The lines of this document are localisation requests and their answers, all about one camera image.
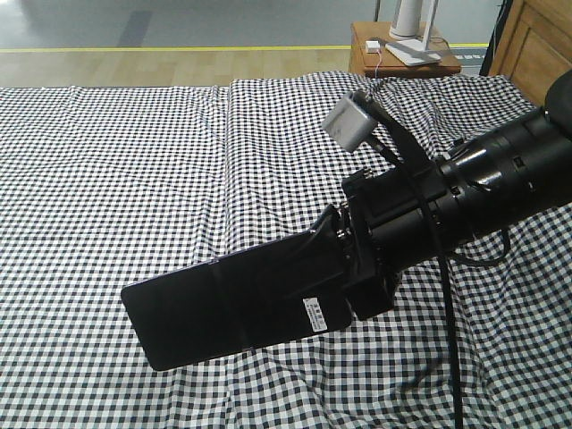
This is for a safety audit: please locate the black foldable phone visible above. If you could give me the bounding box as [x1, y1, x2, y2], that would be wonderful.
[121, 232, 352, 371]

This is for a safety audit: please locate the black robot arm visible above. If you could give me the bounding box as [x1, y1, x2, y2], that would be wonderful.
[301, 73, 571, 320]

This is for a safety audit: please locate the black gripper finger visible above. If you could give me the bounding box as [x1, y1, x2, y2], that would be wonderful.
[304, 206, 349, 286]

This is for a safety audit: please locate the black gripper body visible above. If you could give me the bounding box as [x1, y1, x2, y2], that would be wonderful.
[341, 169, 447, 320]

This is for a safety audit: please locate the black braided camera cable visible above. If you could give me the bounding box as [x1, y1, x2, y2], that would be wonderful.
[366, 96, 513, 429]

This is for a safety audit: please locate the wooden nightstand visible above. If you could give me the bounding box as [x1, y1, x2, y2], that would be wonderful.
[349, 21, 461, 79]

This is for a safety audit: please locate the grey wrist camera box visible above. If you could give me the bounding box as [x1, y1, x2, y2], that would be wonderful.
[321, 91, 378, 153]

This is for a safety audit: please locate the wooden headboard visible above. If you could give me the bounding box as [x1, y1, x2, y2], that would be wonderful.
[488, 0, 572, 105]

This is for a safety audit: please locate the white charger adapter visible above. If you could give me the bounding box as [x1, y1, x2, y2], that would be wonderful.
[365, 39, 382, 54]

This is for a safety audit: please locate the white cylindrical appliance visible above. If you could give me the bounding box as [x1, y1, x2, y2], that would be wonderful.
[390, 0, 423, 39]

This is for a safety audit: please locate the white desk lamp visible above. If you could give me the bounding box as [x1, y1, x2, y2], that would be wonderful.
[385, 0, 442, 66]

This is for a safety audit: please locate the black white checkered bedsheet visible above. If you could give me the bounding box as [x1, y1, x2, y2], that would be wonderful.
[0, 71, 572, 429]

